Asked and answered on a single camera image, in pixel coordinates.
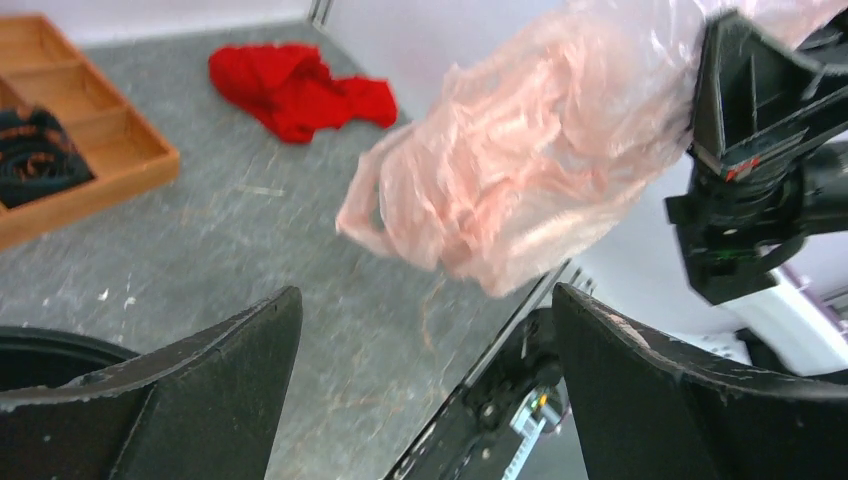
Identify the aluminium frame post right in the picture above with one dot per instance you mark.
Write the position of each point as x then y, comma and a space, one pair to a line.
319, 12

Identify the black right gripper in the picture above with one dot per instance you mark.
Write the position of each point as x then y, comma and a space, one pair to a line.
768, 172

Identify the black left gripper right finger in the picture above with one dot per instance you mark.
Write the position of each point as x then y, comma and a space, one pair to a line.
650, 406

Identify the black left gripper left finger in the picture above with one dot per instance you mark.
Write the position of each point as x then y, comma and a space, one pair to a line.
204, 407

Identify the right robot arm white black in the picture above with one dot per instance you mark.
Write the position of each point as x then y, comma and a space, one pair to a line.
785, 328

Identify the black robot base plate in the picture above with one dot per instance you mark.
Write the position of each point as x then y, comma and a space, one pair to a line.
487, 430

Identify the red cloth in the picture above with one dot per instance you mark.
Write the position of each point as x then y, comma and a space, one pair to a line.
291, 91

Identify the rolled black belt orange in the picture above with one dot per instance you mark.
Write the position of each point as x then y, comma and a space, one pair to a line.
38, 158

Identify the orange wooden compartment tray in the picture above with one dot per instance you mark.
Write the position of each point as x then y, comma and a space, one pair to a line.
126, 155

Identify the pink plastic trash bag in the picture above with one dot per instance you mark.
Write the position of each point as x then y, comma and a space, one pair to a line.
536, 152

